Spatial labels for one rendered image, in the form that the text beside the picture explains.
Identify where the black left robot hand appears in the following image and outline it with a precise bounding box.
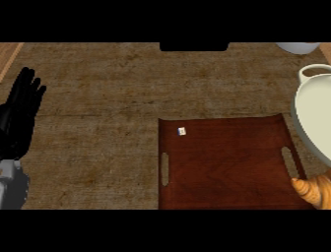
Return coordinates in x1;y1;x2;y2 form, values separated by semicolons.
0;66;48;166

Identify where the cream pot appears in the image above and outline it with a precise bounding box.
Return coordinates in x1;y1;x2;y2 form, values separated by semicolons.
290;63;331;168

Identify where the golden croissant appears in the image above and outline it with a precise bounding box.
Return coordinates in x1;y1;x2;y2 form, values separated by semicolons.
290;147;331;211

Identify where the brown wooden tray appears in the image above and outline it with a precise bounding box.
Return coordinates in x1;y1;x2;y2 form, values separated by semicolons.
156;112;316;211

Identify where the pale grey bowl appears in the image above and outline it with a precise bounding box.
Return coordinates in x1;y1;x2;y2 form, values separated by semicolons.
275;41;321;56

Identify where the black appliance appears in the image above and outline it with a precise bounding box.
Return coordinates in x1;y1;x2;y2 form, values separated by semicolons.
158;41;230;52

